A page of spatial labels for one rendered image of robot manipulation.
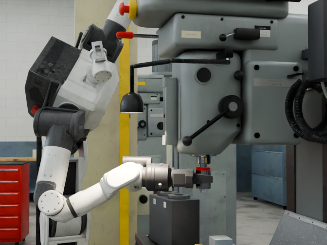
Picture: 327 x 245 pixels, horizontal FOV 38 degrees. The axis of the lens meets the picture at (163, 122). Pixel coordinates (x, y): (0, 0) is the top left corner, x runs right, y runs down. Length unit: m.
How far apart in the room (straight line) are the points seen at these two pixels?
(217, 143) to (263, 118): 0.16
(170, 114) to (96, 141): 1.74
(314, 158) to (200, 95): 0.46
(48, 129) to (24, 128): 8.85
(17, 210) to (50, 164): 4.43
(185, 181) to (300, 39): 0.57
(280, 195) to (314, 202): 7.23
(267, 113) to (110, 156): 1.87
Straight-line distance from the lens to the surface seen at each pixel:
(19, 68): 10.56
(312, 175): 1.66
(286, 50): 1.53
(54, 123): 1.61
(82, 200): 1.52
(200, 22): 1.43
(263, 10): 1.50
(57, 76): 1.71
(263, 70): 1.48
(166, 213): 1.85
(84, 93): 1.70
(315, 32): 1.32
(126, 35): 1.59
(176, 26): 1.41
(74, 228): 2.04
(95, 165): 3.19
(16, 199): 5.96
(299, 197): 1.74
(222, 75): 1.45
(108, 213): 3.23
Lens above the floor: 1.38
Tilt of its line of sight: 1 degrees up
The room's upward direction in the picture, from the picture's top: straight up
